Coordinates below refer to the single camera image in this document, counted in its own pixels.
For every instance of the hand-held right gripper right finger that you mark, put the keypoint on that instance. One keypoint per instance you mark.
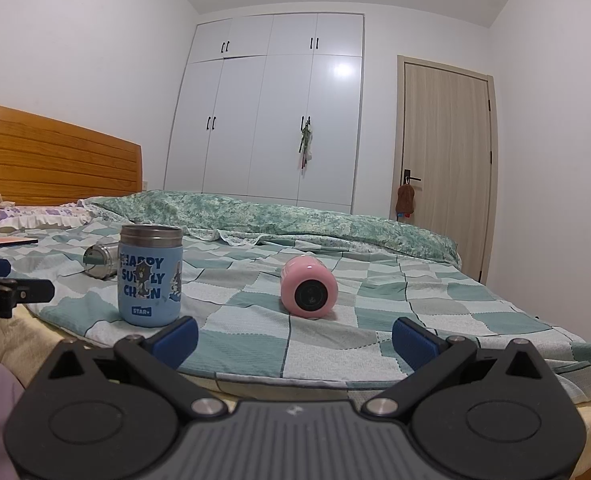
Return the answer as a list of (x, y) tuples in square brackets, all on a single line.
[(413, 341)]

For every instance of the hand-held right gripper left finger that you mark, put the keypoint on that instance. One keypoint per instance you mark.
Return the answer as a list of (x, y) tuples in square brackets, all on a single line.
[(178, 341)]

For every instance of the pink cup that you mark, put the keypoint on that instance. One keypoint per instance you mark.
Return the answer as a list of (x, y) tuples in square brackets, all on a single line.
[(309, 294)]

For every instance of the blue printed cup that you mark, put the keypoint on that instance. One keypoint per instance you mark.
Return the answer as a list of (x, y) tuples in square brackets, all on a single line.
[(150, 277)]

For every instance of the stainless steel cup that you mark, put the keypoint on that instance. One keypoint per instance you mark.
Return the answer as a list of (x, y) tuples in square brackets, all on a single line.
[(99, 259)]

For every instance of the pink flat book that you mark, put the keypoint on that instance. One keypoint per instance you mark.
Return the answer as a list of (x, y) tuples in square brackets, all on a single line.
[(7, 243)]

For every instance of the yellow bed sheet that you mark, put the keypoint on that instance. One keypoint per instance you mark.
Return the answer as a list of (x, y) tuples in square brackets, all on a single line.
[(12, 342)]

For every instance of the purple floral ruffled pillow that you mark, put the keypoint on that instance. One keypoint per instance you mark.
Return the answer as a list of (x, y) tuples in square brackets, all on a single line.
[(35, 217)]

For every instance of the checked teal blanket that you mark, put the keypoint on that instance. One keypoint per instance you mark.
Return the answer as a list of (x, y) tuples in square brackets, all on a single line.
[(255, 320)]

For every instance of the wooden headboard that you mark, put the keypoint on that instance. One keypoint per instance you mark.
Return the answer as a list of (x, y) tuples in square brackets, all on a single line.
[(50, 160)]

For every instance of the brown hanging pouch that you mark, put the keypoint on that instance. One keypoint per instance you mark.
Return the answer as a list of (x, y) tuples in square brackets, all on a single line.
[(405, 201)]

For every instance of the green floral quilt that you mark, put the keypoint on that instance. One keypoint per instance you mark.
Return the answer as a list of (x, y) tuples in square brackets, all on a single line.
[(275, 215)]

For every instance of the wooden door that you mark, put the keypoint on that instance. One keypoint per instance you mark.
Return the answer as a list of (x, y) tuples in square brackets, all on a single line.
[(445, 170)]

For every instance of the hanging green ornament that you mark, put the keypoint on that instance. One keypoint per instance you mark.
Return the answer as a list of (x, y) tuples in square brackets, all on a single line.
[(305, 142)]

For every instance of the white wardrobe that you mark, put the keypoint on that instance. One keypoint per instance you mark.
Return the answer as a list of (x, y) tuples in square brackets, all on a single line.
[(265, 120)]

